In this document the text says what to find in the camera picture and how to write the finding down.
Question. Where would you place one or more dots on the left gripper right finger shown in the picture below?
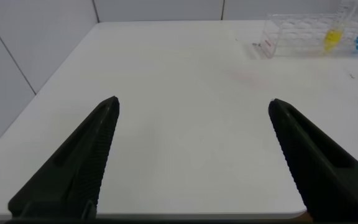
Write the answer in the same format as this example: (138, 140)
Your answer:
(322, 174)

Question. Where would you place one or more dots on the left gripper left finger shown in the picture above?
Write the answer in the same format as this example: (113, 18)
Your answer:
(73, 174)

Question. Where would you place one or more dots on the test tube with yellow pigment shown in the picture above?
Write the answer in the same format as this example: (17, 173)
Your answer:
(332, 39)

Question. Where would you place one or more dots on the clear plastic test tube rack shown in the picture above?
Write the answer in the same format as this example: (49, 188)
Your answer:
(297, 37)

